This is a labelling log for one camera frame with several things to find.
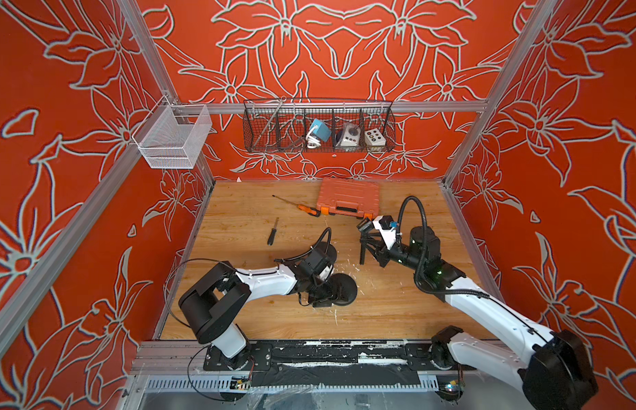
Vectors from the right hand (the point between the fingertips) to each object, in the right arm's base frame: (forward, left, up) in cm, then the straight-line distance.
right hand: (360, 238), depth 76 cm
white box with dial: (+37, +1, +12) cm, 38 cm away
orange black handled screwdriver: (+26, +17, -18) cm, 36 cm away
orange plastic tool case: (+32, 0, -17) cm, 36 cm away
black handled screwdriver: (+14, +32, -19) cm, 40 cm away
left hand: (-13, +4, -18) cm, 22 cm away
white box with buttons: (+40, -8, +9) cm, 42 cm away
